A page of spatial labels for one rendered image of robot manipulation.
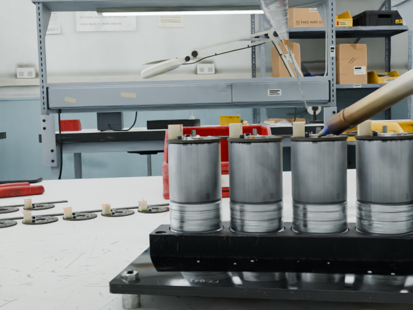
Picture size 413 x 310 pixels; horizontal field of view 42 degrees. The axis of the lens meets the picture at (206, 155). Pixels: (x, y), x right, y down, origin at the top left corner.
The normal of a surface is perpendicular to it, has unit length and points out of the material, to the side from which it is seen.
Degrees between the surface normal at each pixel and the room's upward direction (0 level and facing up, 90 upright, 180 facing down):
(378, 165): 90
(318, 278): 0
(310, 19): 88
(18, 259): 0
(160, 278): 0
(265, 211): 90
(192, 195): 90
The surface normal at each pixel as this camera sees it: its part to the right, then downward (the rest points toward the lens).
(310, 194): -0.47, 0.08
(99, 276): -0.03, -1.00
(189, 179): -0.22, 0.08
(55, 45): 0.07, 0.07
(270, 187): 0.46, 0.06
